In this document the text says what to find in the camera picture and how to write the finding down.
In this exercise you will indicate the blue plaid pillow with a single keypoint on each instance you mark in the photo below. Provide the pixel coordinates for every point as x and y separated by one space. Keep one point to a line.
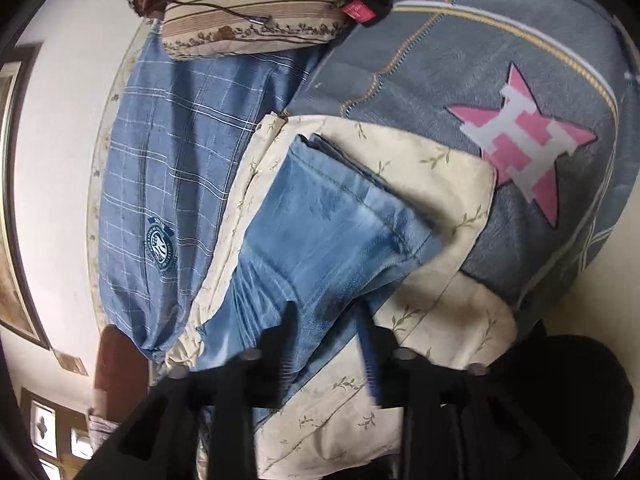
178 137

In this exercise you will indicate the pink and black small box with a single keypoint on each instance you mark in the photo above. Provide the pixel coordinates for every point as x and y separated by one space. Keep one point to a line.
365 12

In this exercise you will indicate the cream leaf-print quilt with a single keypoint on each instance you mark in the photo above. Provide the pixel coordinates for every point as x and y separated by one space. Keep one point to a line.
332 422

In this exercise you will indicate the blue denim jeans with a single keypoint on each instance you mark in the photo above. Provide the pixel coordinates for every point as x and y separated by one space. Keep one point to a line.
329 231

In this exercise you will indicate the brown wooden headboard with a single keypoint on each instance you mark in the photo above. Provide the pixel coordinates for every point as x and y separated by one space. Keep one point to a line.
121 378

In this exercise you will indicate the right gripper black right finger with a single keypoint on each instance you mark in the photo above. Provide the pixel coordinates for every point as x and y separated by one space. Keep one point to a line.
449 428

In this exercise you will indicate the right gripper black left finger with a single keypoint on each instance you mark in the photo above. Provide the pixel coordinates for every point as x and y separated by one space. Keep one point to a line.
159 440

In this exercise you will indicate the beige striped floral pillow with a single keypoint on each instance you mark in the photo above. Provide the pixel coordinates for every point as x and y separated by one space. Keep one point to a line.
202 28

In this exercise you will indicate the grey patterned bed sheet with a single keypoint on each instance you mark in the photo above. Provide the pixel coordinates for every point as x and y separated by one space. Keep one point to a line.
546 91

